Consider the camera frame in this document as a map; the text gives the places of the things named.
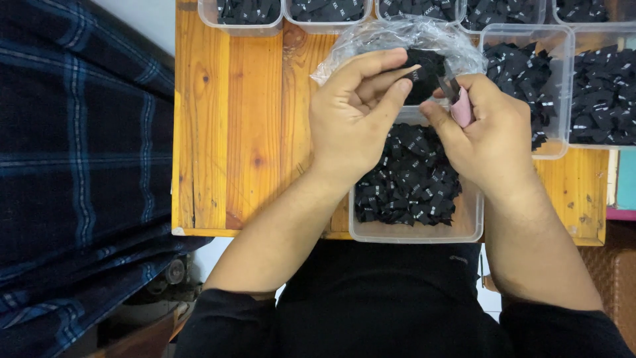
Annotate teal and pink box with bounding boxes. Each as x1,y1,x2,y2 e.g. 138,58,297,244
606,148,636,222

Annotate black label ribbon bundle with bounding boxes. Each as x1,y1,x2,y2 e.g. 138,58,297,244
401,48,448,106

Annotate person's right hand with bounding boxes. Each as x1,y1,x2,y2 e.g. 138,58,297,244
419,73,541,198

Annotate clear crumpled plastic bag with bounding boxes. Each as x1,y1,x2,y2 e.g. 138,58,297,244
310,17,489,107

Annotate person's black shirt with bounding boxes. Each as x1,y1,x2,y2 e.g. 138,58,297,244
174,239,636,358

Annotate black woven label strip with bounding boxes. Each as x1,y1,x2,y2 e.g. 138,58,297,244
403,66,432,84

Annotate person's left hand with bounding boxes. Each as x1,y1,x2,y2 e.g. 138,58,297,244
308,47,422,181

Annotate brown woven seat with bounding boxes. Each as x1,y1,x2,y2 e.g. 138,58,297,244
578,220,636,353

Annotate pile of black labels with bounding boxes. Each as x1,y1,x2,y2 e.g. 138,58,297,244
354,122,463,227
483,42,558,152
569,45,636,146
463,0,542,31
382,0,458,22
556,0,610,24
290,0,365,24
217,0,282,26

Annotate dark blue plaid cloth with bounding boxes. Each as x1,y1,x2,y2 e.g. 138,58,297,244
0,0,215,358

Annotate clear plastic container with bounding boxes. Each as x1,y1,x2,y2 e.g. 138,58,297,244
552,0,636,29
348,106,486,245
566,25,636,151
478,23,576,161
197,0,285,38
374,0,468,27
282,0,375,35
458,0,555,34

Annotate metal wheel mechanism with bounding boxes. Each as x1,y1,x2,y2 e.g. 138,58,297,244
124,253,203,305

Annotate pink-handled thread snips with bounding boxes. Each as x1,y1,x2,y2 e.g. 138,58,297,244
436,75,474,129

